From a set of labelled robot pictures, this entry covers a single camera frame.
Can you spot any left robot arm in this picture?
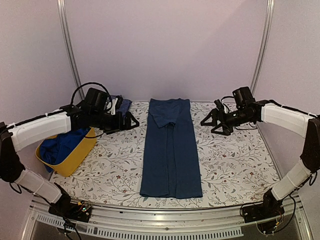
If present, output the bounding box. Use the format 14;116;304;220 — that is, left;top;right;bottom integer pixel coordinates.
0;83;140;217

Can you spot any front aluminium rail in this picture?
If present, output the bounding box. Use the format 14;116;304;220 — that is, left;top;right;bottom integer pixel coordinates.
21;194;315;240

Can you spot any folded blue checkered shirt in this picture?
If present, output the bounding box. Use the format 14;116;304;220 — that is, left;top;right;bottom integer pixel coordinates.
111;95;132;116

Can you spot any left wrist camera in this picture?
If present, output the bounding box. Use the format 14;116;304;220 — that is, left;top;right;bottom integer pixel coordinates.
106;96;119;115

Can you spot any right aluminium frame post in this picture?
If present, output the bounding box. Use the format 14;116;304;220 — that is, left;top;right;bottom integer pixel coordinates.
250;0;275;95

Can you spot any floral tablecloth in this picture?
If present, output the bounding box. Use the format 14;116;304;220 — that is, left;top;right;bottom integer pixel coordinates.
50;101;280;209

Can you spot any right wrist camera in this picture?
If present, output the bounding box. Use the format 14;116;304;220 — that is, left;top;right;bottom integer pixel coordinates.
214;99;230;114

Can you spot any aluminium frame post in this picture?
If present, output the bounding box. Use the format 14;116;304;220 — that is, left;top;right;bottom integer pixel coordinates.
56;0;82;88
250;0;275;95

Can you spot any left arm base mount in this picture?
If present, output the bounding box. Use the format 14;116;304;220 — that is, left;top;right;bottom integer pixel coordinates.
48;184;92;223

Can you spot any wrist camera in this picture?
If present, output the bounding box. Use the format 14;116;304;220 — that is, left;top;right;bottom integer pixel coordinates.
106;96;119;115
214;99;230;114

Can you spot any teal blue t-shirt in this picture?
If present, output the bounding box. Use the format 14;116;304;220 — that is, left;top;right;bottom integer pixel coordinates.
139;98;203;199

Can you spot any left aluminium frame post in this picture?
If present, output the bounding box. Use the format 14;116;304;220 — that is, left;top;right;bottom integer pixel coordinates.
56;0;82;88

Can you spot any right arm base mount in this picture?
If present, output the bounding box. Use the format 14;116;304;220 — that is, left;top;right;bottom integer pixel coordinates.
239;190;285;235

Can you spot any yellow laundry basket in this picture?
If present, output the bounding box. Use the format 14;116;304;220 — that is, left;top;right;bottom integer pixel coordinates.
35;127;97;178

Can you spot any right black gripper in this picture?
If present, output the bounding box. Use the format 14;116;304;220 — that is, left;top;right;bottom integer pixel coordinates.
200;107;252;136

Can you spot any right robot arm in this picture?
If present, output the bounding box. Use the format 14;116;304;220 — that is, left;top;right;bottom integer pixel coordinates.
200;86;320;218

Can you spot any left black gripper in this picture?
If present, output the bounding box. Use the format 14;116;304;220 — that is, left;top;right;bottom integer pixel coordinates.
90;110;140;135

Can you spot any royal blue garment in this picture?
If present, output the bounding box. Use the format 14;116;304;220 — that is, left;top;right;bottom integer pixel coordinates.
39;127;92;173

